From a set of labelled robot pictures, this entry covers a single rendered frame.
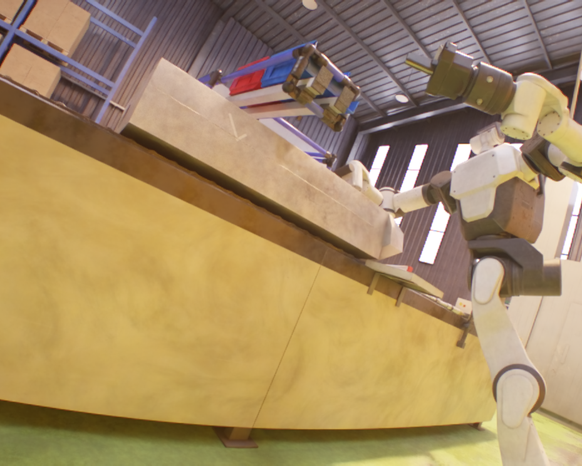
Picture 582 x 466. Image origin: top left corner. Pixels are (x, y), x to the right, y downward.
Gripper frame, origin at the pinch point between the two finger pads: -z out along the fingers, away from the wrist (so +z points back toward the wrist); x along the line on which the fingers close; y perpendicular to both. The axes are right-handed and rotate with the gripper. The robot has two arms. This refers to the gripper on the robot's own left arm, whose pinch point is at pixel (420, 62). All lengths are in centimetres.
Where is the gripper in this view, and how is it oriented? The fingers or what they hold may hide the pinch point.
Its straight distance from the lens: 78.5
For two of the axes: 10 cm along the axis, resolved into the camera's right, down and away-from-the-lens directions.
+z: 9.2, 3.7, -1.1
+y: 3.8, -8.7, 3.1
